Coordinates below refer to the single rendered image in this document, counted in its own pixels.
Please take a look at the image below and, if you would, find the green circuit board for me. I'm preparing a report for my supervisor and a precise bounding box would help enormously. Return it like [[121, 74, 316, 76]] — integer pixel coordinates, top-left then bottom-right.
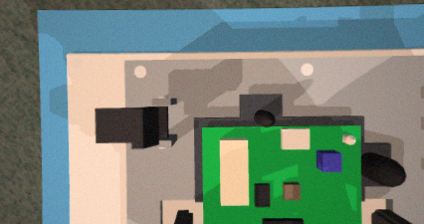
[[202, 125, 362, 224]]

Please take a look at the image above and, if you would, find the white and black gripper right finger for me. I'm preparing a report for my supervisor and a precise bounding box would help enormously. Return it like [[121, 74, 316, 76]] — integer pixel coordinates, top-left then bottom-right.
[[371, 209, 412, 224]]

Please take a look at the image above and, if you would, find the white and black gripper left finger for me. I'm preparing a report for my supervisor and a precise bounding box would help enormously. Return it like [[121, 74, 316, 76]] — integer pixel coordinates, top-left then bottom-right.
[[174, 210, 193, 224]]

